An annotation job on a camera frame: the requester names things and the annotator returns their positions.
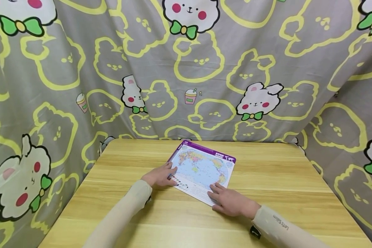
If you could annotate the black wrist band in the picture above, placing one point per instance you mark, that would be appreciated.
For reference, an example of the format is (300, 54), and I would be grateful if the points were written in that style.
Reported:
(255, 231)

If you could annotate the person's right index finger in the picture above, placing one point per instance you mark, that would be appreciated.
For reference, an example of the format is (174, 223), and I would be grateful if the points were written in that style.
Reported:
(214, 197)

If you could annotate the person's left fingers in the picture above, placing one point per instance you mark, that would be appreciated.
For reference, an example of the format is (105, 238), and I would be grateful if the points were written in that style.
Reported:
(171, 168)

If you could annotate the person's left thumb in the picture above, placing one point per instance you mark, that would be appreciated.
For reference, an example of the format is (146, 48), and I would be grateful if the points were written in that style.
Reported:
(172, 182)

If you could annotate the person's right hand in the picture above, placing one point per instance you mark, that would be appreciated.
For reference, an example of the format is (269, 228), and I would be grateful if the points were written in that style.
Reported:
(235, 203)

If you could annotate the person's right thumb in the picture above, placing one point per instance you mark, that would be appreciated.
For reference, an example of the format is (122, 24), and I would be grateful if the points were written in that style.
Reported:
(218, 207)

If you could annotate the person's left forearm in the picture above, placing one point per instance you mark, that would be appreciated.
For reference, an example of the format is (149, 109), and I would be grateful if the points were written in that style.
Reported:
(121, 217)

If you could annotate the person's left hand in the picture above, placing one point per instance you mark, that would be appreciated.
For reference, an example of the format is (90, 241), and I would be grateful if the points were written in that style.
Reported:
(157, 177)

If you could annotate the person's right forearm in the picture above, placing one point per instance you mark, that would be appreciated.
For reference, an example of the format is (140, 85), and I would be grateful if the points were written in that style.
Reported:
(285, 229)

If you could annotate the person's right middle finger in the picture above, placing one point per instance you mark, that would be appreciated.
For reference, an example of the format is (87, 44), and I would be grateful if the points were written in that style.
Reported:
(217, 187)

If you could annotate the world map card purple border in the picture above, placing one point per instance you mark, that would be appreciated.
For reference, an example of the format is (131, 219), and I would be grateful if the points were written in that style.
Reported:
(201, 168)

